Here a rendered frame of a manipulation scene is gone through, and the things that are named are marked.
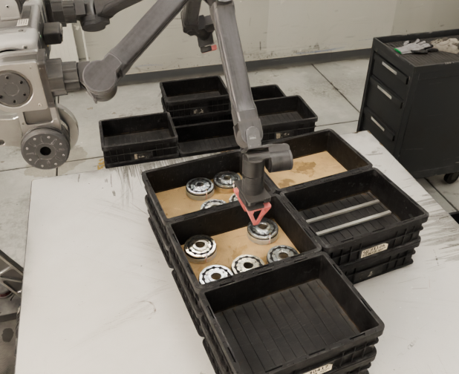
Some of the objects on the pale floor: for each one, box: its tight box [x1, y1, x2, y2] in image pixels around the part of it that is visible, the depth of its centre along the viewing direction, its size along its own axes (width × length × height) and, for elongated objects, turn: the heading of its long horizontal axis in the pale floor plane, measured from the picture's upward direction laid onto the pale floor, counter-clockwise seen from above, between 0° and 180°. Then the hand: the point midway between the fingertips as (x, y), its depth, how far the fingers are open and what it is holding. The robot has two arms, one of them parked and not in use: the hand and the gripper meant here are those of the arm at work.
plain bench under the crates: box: [14, 131, 459, 374], centre depth 187 cm, size 160×160×70 cm
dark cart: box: [357, 28, 459, 184], centre depth 307 cm, size 60×45×90 cm
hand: (251, 215), depth 136 cm, fingers open, 6 cm apart
